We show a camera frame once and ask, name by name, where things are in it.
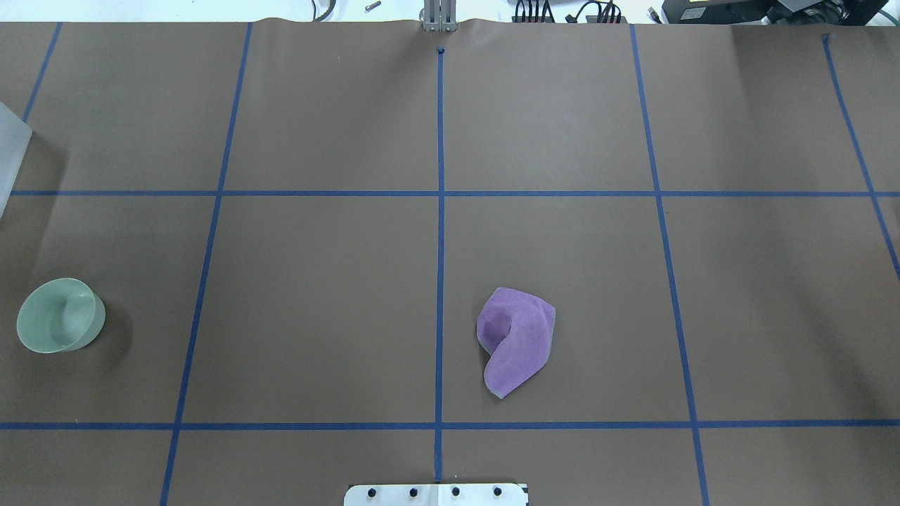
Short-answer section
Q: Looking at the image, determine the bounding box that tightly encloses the translucent plastic bin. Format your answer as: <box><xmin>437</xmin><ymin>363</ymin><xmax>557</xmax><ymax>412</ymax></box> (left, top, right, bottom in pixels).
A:
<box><xmin>1</xmin><ymin>103</ymin><xmax>32</xmax><ymax>216</ymax></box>

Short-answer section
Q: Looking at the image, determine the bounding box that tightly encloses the light green ceramic bowl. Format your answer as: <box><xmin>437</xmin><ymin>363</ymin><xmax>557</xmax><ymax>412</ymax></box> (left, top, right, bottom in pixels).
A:
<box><xmin>16</xmin><ymin>278</ymin><xmax>106</xmax><ymax>353</ymax></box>

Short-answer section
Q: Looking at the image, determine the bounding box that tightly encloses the aluminium frame post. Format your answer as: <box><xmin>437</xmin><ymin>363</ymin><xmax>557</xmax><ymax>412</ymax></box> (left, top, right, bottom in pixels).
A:
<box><xmin>419</xmin><ymin>0</ymin><xmax>458</xmax><ymax>32</ymax></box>

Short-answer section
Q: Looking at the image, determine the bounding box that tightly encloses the purple crumpled cloth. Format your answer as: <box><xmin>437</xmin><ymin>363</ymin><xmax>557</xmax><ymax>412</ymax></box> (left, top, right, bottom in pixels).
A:
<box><xmin>475</xmin><ymin>287</ymin><xmax>556</xmax><ymax>399</ymax></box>

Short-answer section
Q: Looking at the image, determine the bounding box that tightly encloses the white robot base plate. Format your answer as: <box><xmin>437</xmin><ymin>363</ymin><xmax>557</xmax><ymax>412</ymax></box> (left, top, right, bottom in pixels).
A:
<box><xmin>343</xmin><ymin>483</ymin><xmax>530</xmax><ymax>505</ymax></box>

